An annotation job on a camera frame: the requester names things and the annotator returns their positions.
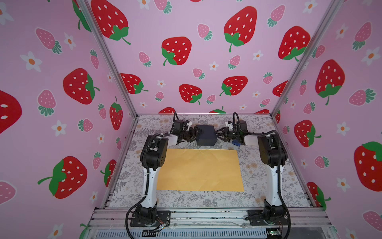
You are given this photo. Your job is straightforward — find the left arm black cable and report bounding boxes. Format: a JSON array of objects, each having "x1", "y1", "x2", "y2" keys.
[{"x1": 124, "y1": 112, "x2": 180, "y2": 239}]

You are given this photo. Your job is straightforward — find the right aluminium corner post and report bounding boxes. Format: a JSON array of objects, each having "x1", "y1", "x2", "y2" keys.
[{"x1": 271, "y1": 0, "x2": 343, "y2": 120}]

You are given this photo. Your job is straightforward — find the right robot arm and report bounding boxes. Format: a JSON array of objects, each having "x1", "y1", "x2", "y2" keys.
[{"x1": 215, "y1": 120, "x2": 288, "y2": 225}]

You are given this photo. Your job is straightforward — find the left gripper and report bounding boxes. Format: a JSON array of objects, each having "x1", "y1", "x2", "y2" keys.
[{"x1": 179, "y1": 126, "x2": 204, "y2": 142}]

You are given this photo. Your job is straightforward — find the left aluminium corner post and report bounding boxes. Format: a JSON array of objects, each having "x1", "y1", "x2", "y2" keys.
[{"x1": 78, "y1": 0, "x2": 138, "y2": 119}]

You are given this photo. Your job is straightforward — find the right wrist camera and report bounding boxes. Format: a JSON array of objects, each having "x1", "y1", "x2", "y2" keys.
[{"x1": 225, "y1": 121, "x2": 234, "y2": 131}]

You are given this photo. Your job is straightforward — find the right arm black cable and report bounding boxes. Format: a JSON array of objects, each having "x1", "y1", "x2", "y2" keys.
[{"x1": 232, "y1": 112, "x2": 291, "y2": 239}]

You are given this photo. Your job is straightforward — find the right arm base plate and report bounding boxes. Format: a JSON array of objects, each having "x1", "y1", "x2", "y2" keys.
[{"x1": 245, "y1": 210, "x2": 289, "y2": 226}]

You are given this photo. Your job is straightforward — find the orange wrapping paper sheet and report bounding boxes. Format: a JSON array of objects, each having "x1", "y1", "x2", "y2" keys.
[{"x1": 157, "y1": 149, "x2": 244, "y2": 192}]

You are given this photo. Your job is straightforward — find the aluminium front frame rail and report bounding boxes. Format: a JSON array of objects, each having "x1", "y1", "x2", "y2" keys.
[{"x1": 84, "y1": 208, "x2": 338, "y2": 239}]

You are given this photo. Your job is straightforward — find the aluminium corner post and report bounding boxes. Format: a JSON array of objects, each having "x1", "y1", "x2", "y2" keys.
[
  {"x1": 78, "y1": 0, "x2": 138, "y2": 119},
  {"x1": 271, "y1": 0, "x2": 343, "y2": 120}
]

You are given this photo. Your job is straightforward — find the blue tape dispenser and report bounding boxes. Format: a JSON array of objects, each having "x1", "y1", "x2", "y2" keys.
[{"x1": 231, "y1": 139, "x2": 241, "y2": 147}]

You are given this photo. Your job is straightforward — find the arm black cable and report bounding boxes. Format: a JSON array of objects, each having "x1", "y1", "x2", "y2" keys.
[
  {"x1": 124, "y1": 112, "x2": 180, "y2": 239},
  {"x1": 232, "y1": 112, "x2": 291, "y2": 239}
]

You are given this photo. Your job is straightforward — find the dark grey gift box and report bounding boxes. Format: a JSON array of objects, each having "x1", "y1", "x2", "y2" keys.
[{"x1": 196, "y1": 125, "x2": 217, "y2": 146}]

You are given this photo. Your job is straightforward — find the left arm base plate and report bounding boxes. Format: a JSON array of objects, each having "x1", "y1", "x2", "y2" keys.
[{"x1": 129, "y1": 210, "x2": 171, "y2": 227}]

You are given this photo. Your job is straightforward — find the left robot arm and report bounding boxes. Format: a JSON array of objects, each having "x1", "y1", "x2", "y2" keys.
[{"x1": 133, "y1": 119, "x2": 203, "y2": 224}]

